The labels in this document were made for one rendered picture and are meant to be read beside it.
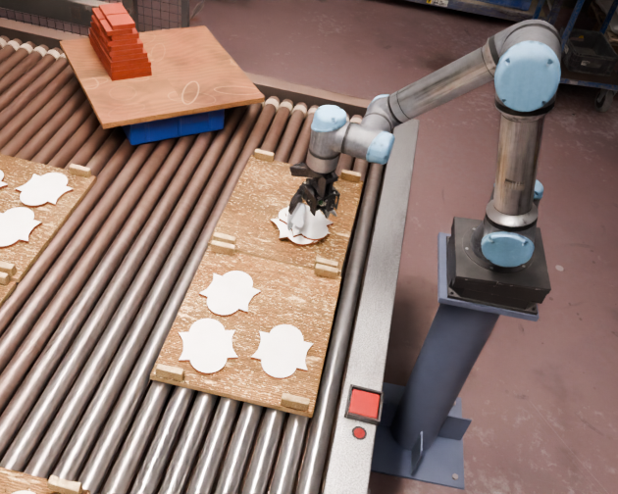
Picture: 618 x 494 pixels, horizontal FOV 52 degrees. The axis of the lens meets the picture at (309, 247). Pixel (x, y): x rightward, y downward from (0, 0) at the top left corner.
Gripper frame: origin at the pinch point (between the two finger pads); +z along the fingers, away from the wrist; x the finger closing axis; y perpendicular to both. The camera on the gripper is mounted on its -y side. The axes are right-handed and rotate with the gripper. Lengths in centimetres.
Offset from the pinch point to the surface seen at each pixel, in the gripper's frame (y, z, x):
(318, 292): 21.7, 2.3, -9.6
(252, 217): -9.3, 2.2, -11.4
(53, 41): -120, 2, -33
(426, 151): -112, 96, 165
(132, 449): 40, 4, -63
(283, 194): -14.5, 2.2, 1.1
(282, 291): 17.6, 2.3, -17.6
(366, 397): 51, 3, -16
